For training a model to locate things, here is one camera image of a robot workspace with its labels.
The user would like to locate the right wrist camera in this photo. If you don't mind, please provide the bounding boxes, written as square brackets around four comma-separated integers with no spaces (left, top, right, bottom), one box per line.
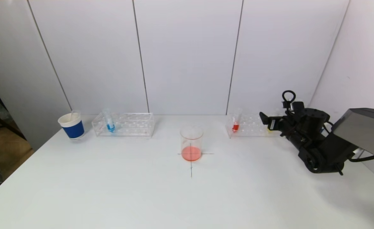
[282,101,305,112]

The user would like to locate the clear acrylic test tube rack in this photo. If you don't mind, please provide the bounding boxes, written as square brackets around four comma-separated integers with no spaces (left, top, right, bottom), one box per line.
[92,113,155,138]
[226,111,282,139]

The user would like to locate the test tube with yellow pigment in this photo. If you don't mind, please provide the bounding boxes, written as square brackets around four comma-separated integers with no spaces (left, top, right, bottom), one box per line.
[267,108,282,133]

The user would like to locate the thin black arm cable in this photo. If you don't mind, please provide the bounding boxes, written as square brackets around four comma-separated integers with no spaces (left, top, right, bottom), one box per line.
[348,155,374,163]

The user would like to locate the clear glass beaker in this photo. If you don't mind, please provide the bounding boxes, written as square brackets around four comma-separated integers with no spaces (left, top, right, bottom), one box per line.
[180,126,204,162]

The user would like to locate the black looped camera cable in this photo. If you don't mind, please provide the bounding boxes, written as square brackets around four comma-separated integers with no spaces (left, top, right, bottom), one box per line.
[282,90,296,110]

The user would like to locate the test tube with red pigment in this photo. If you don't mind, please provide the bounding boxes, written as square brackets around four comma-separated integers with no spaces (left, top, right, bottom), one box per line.
[232,108,243,132]

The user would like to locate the blue white paper cup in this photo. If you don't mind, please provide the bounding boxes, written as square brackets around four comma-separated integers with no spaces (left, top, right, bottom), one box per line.
[58,113,85,140]

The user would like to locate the test tube with blue pigment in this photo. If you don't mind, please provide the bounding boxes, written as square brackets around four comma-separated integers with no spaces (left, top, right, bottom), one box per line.
[103,108,116,133]

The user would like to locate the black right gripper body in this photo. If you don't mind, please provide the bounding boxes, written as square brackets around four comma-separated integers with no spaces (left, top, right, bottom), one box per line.
[268,116,295,136]

